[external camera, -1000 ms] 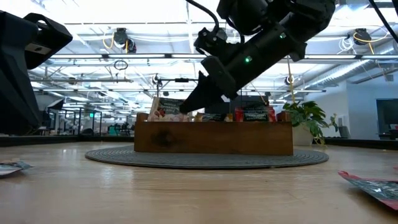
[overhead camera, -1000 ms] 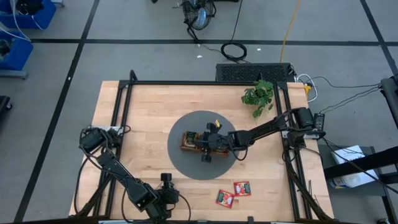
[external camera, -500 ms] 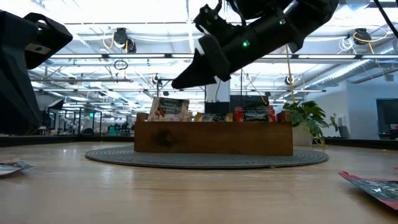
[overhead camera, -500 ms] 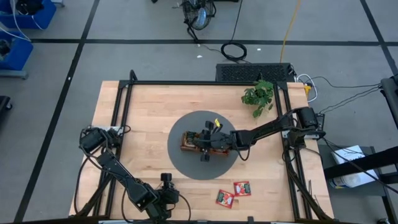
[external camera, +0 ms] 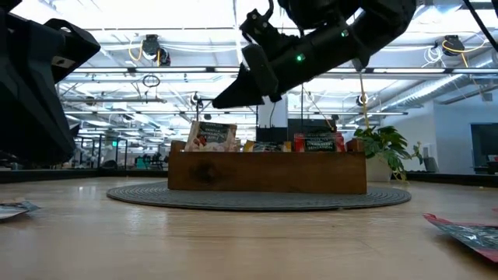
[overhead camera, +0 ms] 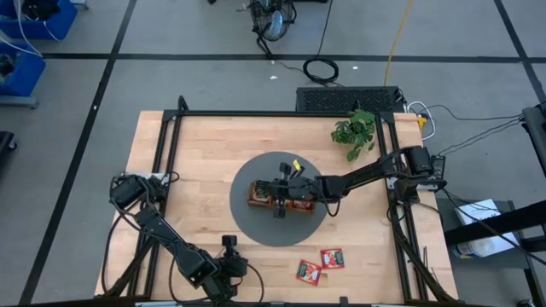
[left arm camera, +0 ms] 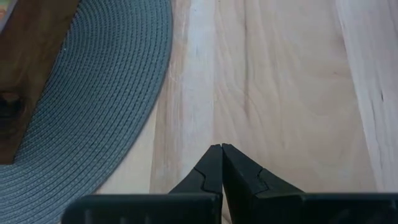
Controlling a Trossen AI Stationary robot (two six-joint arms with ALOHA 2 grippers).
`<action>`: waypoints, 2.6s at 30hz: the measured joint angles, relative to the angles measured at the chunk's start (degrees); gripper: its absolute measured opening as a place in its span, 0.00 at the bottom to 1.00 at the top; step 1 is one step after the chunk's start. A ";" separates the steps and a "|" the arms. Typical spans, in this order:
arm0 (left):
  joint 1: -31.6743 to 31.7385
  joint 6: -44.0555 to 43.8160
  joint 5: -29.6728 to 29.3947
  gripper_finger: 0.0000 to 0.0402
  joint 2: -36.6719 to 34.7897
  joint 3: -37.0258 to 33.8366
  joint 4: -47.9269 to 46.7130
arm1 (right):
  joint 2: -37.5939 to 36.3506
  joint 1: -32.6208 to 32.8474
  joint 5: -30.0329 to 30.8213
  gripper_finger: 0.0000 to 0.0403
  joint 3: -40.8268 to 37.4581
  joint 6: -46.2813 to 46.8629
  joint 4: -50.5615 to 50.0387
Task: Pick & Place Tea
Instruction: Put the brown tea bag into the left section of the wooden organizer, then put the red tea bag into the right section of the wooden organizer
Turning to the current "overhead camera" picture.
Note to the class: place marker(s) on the red strawberry tea packet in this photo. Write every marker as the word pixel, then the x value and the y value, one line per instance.
pixel 301 205
pixel 332 258
pixel 308 273

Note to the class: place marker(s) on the dark grey rolling cart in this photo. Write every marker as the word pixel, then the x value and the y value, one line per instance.
pixel 503 221

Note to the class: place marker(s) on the yellow plug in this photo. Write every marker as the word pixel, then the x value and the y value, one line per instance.
pixel 422 123

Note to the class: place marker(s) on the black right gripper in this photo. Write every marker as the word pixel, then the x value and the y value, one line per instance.
pixel 298 188

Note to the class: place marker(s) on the white booklet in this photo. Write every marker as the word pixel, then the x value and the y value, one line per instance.
pixel 482 247

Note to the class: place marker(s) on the green potted plant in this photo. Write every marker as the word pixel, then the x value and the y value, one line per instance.
pixel 356 130

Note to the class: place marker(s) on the grey bin stand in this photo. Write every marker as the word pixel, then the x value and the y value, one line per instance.
pixel 17 101

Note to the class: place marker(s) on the black perforated computer case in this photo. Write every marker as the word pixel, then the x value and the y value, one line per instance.
pixel 341 99

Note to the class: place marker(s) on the black aluminium table frame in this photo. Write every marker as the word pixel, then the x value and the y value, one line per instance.
pixel 256 113

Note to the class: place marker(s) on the grey round woven placemat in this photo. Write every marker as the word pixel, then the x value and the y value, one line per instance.
pixel 264 230

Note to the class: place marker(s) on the black bundle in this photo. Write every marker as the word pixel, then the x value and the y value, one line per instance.
pixel 40 8

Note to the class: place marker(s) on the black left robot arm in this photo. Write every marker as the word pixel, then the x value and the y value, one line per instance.
pixel 162 228

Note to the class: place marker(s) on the blue plastic bin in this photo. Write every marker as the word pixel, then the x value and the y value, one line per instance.
pixel 25 77
pixel 59 25

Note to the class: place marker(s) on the brown wooden tea box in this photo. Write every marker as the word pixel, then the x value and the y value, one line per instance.
pixel 260 207

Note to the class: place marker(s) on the black floor fan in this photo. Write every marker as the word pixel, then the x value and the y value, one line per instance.
pixel 273 21

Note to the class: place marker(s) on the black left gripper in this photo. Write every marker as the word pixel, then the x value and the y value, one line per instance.
pixel 226 273

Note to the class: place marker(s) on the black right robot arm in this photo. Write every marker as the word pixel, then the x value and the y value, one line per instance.
pixel 362 175

